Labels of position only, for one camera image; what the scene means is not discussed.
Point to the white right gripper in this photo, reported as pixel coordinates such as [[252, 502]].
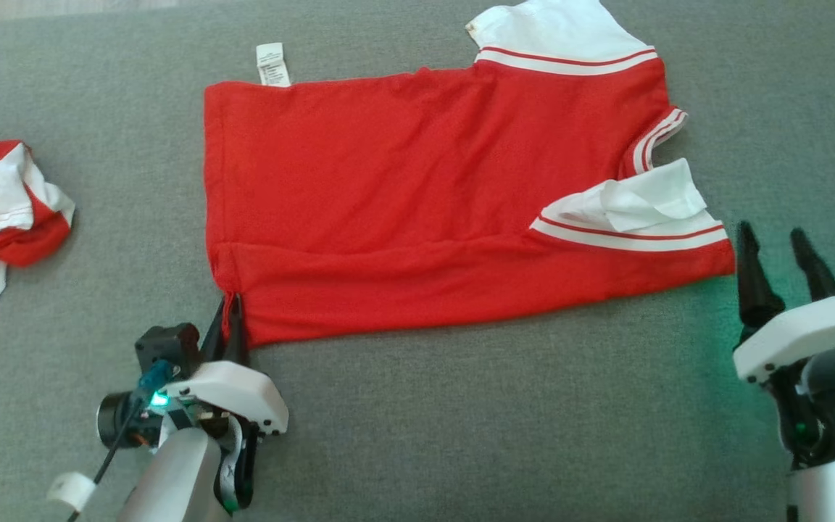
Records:
[[802, 333]]

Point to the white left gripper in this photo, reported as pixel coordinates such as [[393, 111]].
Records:
[[236, 391]]

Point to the red jersey with white trim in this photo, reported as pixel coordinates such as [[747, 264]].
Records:
[[388, 181]]

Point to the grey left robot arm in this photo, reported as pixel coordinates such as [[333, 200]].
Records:
[[171, 478]]

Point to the grey fabric sofa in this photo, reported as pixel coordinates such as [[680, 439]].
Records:
[[461, 435]]

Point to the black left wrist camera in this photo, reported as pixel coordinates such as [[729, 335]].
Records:
[[167, 348]]

